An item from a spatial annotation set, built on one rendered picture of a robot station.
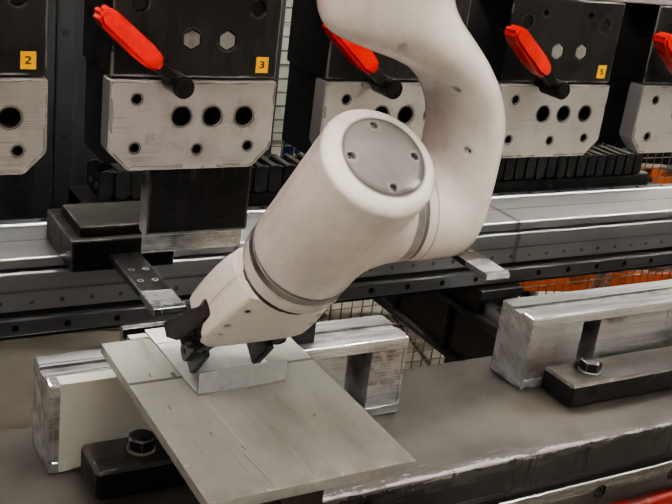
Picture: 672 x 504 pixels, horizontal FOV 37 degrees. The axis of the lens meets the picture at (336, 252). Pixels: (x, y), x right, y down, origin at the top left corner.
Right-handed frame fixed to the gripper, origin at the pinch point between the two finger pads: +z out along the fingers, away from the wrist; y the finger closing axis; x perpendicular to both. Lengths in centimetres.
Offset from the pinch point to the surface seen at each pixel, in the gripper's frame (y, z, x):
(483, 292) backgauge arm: -56, 32, -15
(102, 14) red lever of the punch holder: 12.0, -20.5, -20.1
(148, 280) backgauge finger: 0.3, 14.4, -13.7
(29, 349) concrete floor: -31, 207, -83
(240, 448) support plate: 4.0, -6.3, 11.0
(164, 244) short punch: 2.9, 1.4, -11.3
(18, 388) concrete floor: -22, 192, -66
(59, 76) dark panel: 0, 31, -52
